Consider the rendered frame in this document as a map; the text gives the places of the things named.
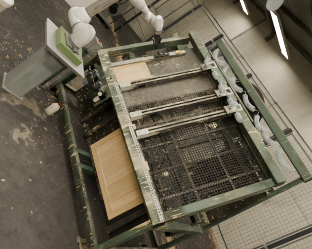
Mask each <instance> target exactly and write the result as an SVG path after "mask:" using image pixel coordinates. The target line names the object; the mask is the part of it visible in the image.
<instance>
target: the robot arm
mask: <svg viewBox="0 0 312 249"><path fill-rule="evenodd" d="M117 1H119V0H97V1H96V2H94V3H93V4H91V5H90V6H88V7H86V8H85V7H72V8H70V9H69V11H68V20H69V23H70V26H71V28H72V30H73V33H72V34H71V35H68V34H67V33H64V35H65V39H66V45H67V46H68V47H69V48H71V49H72V51H73V53H77V55H79V49H80V48H81V47H83V46H85V45H86V44H88V43H89V42H90V41H92V40H93V38H94V37H95V29H94V28H93V26H91V25H90V24H89V22H90V21H91V17H93V16H94V15H96V14H98V13H99V12H101V11H102V10H104V9H106V8H107V7H109V6H111V5H112V4H114V3H115V2H117ZM130 2H131V3H132V4H133V6H134V7H136V8H137V9H138V10H140V11H142V18H143V19H144V20H145V21H146V22H147V23H149V24H151V25H152V26H153V27H154V37H153V38H152V40H153V43H154V45H155V49H157V47H158V44H160V42H161V39H162V36H160V35H161V32H162V28H163V17H162V16H160V15H158V16H154V14H152V13H151V12H150V11H149V9H148V7H147V5H146V3H145V1H144V0H130ZM154 39H155V41H154Z"/></svg>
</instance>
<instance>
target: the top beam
mask: <svg viewBox="0 0 312 249"><path fill-rule="evenodd" d="M189 36H190V42H191V44H192V46H193V47H194V49H195V51H196V53H197V54H198V56H199V58H200V60H201V61H202V63H204V60H205V59H206V58H210V57H211V55H210V54H209V52H208V50H207V48H206V47H205V45H204V44H203V42H202V40H201V39H200V37H199V35H198V34H197V32H196V31H191V32H189ZM207 56H208V57H207ZM214 70H215V71H216V72H217V73H218V75H219V78H220V79H217V80H216V79H214V78H213V76H212V72H213V71H214ZM207 72H208V74H209V75H210V77H211V79H212V80H213V82H214V84H215V86H216V87H217V89H218V85H219V84H221V81H222V84H223V85H225V84H226V85H227V82H226V80H225V78H224V77H223V75H222V73H221V72H220V70H219V68H215V69H214V68H213V69H208V71H207ZM221 79H222V80H221ZM229 97H230V98H232V99H233V101H236V100H237V98H236V96H235V95H234V94H231V95H226V96H223V100H224V102H225V103H226V105H227V106H228V105H229V104H228V102H227V99H228V98H229ZM236 102H237V101H236ZM238 113H240V115H241V117H243V121H245V122H241V123H239V122H238V121H237V120H236V119H235V117H234V114H235V112H233V113H232V116H233V117H234V119H235V121H236V123H237V124H238V126H239V128H240V130H241V131H242V133H243V135H244V137H245V138H246V140H247V142H248V144H249V145H250V147H251V149H252V151H253V152H254V154H255V156H256V158H257V159H258V161H259V163H260V164H261V166H262V168H263V170H264V171H265V173H266V175H267V177H268V178H269V179H270V178H272V180H273V181H274V183H275V186H274V187H277V186H280V185H283V184H284V183H285V182H286V179H285V177H284V176H283V174H282V172H281V171H280V169H279V167H278V166H277V164H276V162H275V161H274V159H273V157H272V156H271V154H270V153H269V151H268V149H267V148H266V146H265V144H264V143H263V141H262V139H261V138H260V136H259V134H258V133H257V131H256V129H255V127H254V126H253V124H252V123H251V121H250V119H249V118H248V116H247V115H246V113H245V111H244V110H242V111H238ZM246 122H247V123H246Z"/></svg>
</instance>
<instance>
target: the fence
mask: <svg viewBox="0 0 312 249"><path fill-rule="evenodd" d="M181 51H182V50H181ZM181 51H180V53H177V54H176V52H170V53H169V54H170V55H169V56H164V57H159V58H154V56H148V57H142V58H137V59H131V60H126V61H120V62H115V63H111V64H112V67H117V66H123V65H128V64H133V63H139V62H144V61H145V62H150V61H155V60H161V59H166V58H171V57H176V56H182V55H186V52H183V53H181ZM183 51H185V50H183Z"/></svg>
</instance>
